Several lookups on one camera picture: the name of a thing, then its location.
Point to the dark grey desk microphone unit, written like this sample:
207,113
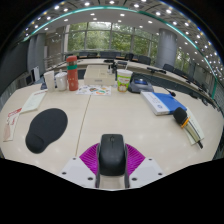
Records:
43,86
140,86

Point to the white lidded ceramic mug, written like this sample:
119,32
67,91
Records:
61,81

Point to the stack of white paper cups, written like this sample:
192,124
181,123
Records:
49,81

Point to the black computer mouse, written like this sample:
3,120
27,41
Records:
112,155

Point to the white standing board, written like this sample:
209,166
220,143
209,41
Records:
35,74

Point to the white cardboard box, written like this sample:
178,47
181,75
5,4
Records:
99,76

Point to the handheld microphone with black foam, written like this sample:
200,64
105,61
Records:
181,116

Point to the colourful sticker sheet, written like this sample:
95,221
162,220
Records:
93,90

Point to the pale green paper sheet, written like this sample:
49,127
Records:
33,101

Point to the group of round ceiling lights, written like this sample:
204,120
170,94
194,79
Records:
111,2

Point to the black mouse pad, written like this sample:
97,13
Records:
46,128

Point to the green printed paper cup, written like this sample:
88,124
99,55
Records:
124,81

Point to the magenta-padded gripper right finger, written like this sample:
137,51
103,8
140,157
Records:
146,170

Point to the group of dark office chairs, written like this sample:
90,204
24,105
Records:
144,59

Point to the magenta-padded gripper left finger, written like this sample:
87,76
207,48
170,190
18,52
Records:
75,170

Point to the white book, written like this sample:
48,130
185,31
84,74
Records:
155,103

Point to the red and white brochure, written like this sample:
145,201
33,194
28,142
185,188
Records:
11,125

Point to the red thermos bottle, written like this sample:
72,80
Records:
72,75

